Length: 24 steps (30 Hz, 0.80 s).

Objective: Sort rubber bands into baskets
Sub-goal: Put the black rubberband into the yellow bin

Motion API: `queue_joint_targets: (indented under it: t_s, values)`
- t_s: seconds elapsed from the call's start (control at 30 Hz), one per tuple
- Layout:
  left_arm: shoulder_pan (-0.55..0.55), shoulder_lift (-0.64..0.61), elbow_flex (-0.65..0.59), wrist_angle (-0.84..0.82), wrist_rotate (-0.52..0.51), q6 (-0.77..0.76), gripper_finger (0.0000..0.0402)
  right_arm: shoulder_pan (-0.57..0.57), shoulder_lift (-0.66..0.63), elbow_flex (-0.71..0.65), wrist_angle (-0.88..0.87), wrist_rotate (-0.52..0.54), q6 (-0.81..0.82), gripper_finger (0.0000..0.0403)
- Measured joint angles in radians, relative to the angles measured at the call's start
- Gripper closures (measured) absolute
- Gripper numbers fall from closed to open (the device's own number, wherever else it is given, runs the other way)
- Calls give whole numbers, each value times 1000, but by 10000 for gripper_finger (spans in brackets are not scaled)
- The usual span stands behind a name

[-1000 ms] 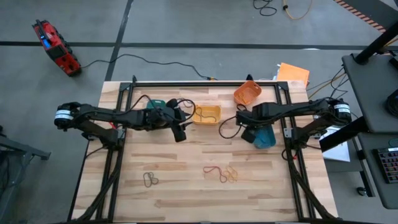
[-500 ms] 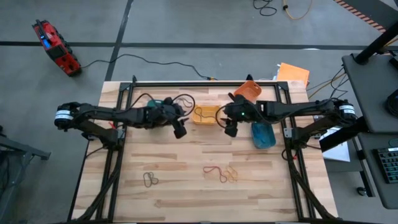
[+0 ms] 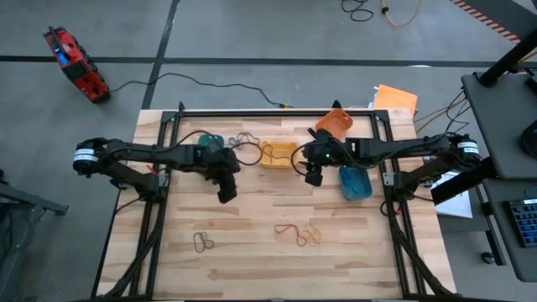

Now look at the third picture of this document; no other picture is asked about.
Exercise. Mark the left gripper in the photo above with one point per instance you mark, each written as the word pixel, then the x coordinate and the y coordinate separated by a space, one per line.
pixel 218 161

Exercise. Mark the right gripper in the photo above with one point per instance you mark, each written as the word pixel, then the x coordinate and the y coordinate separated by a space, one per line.
pixel 331 153

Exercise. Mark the blue rubber band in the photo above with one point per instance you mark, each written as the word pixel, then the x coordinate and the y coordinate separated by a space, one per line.
pixel 352 184

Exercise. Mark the red rubber band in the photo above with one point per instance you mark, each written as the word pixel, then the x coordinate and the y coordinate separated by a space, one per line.
pixel 285 225

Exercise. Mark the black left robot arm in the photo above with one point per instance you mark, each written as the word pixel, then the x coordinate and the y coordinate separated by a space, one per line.
pixel 126 151

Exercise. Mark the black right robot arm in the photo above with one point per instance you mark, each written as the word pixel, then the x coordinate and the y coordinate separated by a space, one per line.
pixel 398 147

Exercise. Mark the yellow plastic basket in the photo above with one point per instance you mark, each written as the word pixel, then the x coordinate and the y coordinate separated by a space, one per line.
pixel 294 145

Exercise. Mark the dark teal plastic basket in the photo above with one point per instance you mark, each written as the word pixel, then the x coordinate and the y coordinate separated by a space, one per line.
pixel 358 189

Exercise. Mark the light green plastic basket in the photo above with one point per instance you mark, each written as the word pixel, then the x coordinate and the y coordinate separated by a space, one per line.
pixel 205 140

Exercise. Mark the orange plastic basket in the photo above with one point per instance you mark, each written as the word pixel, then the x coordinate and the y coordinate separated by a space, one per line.
pixel 335 121

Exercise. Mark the orange paper folder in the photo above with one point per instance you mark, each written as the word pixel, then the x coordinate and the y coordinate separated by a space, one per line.
pixel 396 100

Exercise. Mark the white paper sheet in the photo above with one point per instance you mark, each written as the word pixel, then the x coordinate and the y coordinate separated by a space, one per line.
pixel 457 205

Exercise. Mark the black caster wheel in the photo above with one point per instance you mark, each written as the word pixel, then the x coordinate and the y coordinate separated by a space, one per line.
pixel 488 258

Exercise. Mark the grey desk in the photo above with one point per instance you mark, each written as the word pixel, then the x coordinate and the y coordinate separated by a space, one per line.
pixel 499 117

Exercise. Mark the grey metal cart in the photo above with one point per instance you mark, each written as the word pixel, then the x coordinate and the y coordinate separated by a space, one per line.
pixel 25 201

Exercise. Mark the black backlit keyboard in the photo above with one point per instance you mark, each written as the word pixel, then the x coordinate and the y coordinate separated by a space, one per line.
pixel 526 222

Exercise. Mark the teal round object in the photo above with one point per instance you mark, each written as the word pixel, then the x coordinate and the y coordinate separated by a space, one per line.
pixel 532 192

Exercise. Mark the black round object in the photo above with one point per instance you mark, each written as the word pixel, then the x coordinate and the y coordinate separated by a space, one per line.
pixel 532 140

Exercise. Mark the black stand pole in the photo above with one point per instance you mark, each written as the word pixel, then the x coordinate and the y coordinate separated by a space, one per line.
pixel 507 60

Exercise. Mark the black orange-striped floor ramp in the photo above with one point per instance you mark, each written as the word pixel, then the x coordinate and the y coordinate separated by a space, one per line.
pixel 499 12

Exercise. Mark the black aluminium table frame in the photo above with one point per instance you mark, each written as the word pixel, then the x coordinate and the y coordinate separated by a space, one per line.
pixel 251 114

